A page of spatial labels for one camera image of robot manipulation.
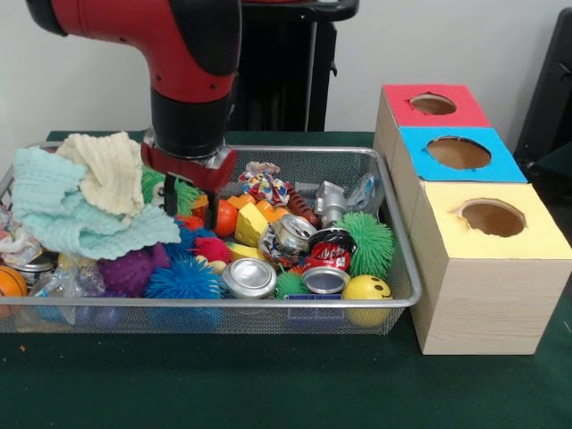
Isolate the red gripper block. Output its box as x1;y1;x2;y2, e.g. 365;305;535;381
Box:
140;130;239;231

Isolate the cream waffle cloth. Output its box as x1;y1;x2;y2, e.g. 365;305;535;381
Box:
55;132;146;218

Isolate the mint green waffle cloth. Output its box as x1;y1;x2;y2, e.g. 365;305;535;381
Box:
11;147;182;262

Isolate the clear shallow mesh bin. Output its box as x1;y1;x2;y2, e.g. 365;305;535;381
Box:
0;143;423;335

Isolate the wooden box with three holes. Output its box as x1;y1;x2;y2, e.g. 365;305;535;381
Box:
374;84;572;356

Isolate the small red ball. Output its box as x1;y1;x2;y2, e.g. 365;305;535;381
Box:
214;201;239;238

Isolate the yellow toy block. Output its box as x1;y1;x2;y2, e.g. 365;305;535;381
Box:
235;202;269;248

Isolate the blue spiky ball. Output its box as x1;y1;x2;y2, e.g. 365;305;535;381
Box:
145;257;224;301

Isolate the purple spiky ball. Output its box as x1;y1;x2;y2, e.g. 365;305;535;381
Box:
97;243;171;299

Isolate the black silver drink can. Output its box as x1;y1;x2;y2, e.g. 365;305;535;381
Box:
302;227;358;294

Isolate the green fuzzy toy with eyes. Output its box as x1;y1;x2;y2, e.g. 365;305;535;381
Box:
340;212;397;280

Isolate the yellow smiley ball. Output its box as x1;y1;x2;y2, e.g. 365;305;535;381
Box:
342;274;394;326

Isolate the dark green table cloth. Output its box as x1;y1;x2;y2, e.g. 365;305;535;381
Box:
0;130;572;429

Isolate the black stand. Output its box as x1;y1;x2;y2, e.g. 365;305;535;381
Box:
514;7;572;166

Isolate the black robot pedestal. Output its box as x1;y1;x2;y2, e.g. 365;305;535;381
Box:
228;0;360;133

